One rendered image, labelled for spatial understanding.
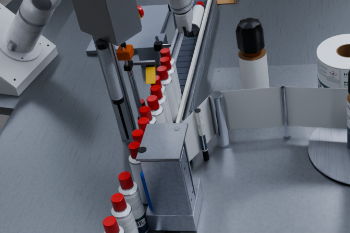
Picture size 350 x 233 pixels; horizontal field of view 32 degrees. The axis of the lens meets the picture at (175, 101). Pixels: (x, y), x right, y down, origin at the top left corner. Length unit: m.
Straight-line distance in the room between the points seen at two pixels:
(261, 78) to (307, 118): 0.21
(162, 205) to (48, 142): 0.69
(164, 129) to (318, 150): 0.49
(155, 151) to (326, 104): 0.56
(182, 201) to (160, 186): 0.07
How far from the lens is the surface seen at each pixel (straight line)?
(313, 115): 1.84
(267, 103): 1.82
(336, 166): 1.78
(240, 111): 1.84
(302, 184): 1.75
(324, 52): 1.99
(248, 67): 1.92
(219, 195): 1.74
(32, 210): 1.94
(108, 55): 1.73
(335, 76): 1.95
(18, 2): 3.22
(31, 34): 2.44
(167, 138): 1.54
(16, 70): 2.49
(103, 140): 2.10
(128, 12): 1.67
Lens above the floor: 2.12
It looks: 36 degrees down
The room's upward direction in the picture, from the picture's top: 12 degrees counter-clockwise
